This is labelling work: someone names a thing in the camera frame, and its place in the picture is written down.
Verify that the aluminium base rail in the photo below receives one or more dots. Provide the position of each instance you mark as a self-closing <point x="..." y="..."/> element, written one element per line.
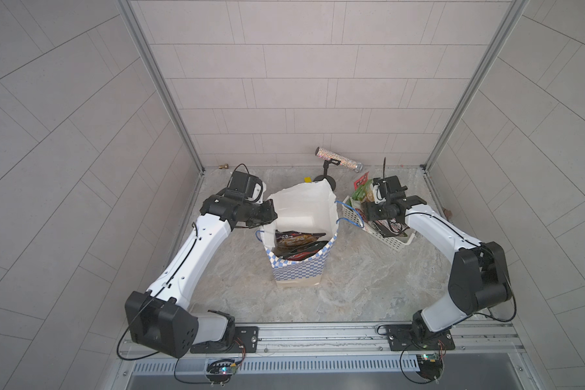
<point x="473" y="336"/>

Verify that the right circuit board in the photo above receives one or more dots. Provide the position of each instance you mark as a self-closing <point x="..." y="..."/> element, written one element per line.
<point x="431" y="367"/>

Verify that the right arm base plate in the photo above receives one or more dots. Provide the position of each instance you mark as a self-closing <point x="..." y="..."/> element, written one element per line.
<point x="415" y="337"/>

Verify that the dark fish seasoning packet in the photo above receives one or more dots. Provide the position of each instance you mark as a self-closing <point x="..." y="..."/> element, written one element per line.
<point x="298" y="246"/>

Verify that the dark packets pile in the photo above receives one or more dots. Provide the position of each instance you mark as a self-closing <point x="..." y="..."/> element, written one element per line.
<point x="389" y="228"/>

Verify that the red condiment packet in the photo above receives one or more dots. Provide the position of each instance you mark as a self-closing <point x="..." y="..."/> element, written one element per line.
<point x="361" y="181"/>

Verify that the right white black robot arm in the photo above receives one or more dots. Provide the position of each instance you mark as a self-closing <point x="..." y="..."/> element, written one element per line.
<point x="479" y="277"/>

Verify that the blue checkered paper bag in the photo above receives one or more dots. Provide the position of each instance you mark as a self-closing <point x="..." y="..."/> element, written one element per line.
<point x="307" y="207"/>

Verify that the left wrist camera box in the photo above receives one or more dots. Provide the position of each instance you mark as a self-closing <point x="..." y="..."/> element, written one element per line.
<point x="245" y="187"/>

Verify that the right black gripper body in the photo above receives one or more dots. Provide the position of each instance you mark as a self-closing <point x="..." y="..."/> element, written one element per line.
<point x="374" y="213"/>

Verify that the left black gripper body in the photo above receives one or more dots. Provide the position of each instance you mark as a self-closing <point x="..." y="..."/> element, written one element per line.
<point x="254" y="213"/>

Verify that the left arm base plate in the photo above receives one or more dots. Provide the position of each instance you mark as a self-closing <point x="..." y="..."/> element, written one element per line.
<point x="245" y="339"/>

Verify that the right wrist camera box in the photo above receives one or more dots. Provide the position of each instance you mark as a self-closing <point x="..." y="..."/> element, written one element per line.
<point x="378" y="190"/>

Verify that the left circuit board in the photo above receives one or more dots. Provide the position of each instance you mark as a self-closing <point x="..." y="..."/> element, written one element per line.
<point x="222" y="368"/>

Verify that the white perforated plastic basket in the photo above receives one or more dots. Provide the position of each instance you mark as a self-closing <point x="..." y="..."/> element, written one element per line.
<point x="351" y="210"/>

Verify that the circuit board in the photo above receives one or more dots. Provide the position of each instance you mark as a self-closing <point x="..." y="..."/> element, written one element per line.
<point x="431" y="367"/>
<point x="222" y="368"/>

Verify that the green condiment packet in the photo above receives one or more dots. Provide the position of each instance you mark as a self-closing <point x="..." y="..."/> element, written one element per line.
<point x="364" y="192"/>

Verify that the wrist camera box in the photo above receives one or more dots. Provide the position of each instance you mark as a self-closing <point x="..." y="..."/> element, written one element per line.
<point x="378" y="190"/>
<point x="245" y="187"/>

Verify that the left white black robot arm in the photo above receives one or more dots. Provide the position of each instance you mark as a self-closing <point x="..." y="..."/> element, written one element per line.
<point x="160" y="318"/>

